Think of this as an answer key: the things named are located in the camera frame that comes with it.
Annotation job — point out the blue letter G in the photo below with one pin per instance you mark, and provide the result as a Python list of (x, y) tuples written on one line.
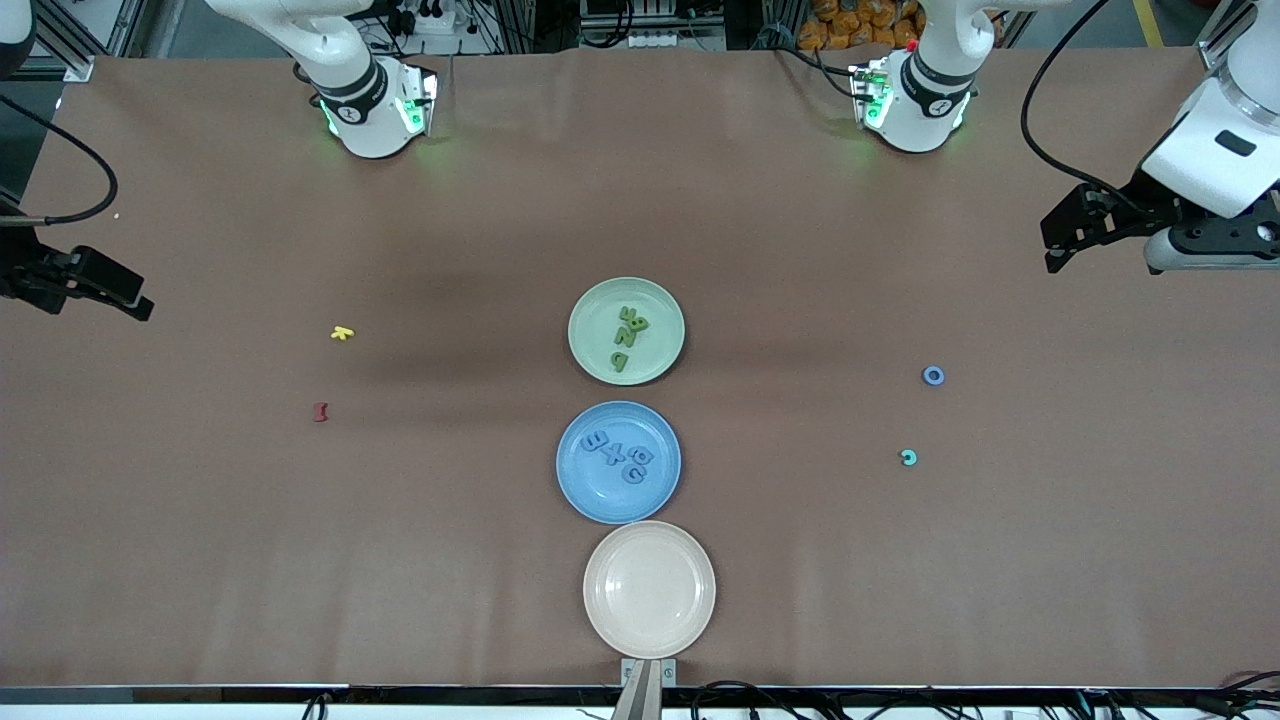
[(632, 474)]

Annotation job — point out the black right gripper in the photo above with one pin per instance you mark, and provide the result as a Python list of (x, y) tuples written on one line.
[(22, 272)]

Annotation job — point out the green letter P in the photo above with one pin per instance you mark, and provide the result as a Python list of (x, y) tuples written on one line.
[(620, 363)]

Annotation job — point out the black equipment box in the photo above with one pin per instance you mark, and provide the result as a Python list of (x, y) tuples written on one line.
[(650, 10)]

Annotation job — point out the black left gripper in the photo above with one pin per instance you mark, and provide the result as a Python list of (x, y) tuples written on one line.
[(1139, 205)]

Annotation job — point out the blue plate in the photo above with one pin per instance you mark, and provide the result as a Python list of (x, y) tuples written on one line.
[(600, 495)]

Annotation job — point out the long white power strip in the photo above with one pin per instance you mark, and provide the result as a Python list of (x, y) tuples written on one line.
[(675, 40)]

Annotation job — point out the blue letter X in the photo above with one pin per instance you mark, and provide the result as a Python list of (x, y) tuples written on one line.
[(615, 455)]

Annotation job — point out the blue letter O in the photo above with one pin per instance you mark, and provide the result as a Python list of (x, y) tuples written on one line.
[(925, 375)]

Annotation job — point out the metal table edge rail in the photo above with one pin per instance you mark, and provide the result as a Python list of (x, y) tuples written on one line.
[(200, 693)]

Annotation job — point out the orange netted items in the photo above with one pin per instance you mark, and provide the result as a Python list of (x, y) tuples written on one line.
[(850, 25)]

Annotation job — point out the blue letter E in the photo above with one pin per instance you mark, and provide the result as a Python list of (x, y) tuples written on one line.
[(596, 442)]

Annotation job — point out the aluminium frame profile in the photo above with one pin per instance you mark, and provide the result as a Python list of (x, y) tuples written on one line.
[(1215, 35), (78, 70)]

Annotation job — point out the beige plate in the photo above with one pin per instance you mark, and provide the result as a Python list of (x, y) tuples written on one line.
[(649, 590)]

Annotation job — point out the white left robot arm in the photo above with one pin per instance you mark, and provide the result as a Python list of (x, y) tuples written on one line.
[(920, 100)]

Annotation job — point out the green letter B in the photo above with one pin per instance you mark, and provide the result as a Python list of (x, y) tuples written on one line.
[(640, 325)]

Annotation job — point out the green plate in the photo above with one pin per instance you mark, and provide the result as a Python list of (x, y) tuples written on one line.
[(655, 355)]

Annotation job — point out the green letter N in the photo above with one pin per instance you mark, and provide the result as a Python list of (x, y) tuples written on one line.
[(626, 339)]

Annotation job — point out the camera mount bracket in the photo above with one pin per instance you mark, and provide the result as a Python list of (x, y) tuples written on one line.
[(648, 675)]

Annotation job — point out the large table cover sheet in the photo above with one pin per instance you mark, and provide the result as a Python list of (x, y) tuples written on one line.
[(200, 600)]

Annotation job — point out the white power strip with plugs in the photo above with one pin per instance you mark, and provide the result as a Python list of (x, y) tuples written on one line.
[(430, 20)]

